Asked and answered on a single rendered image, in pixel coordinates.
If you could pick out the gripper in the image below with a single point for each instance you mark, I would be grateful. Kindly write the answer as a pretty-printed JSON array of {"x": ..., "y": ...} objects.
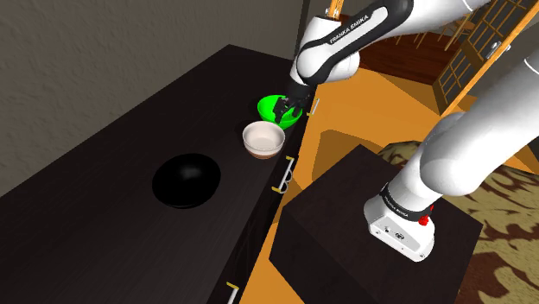
[{"x": 299, "y": 92}]

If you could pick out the green bowl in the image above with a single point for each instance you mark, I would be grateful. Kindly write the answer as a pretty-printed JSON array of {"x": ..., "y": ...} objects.
[{"x": 266, "y": 106}]

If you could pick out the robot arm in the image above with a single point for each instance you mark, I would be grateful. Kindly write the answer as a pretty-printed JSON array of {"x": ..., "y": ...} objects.
[{"x": 471, "y": 139}]

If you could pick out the white bowl with brown base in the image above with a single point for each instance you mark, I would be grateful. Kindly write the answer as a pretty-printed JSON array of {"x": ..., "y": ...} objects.
[{"x": 263, "y": 135}]

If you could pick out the black bowl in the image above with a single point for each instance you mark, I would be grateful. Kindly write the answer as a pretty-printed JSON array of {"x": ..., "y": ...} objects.
[{"x": 186, "y": 179}]

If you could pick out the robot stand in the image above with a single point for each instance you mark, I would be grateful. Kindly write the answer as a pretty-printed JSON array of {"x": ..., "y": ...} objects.
[{"x": 332, "y": 235}]

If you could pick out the wooden lattice door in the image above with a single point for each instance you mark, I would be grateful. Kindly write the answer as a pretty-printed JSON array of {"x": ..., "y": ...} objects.
[{"x": 465, "y": 59}]

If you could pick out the dark wooden chest of drawers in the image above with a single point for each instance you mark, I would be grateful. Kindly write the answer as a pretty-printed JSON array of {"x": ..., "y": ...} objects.
[{"x": 97, "y": 235}]

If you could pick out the brown patterned rug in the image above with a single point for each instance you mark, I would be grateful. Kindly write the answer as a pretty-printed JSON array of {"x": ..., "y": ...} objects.
[{"x": 507, "y": 269}]

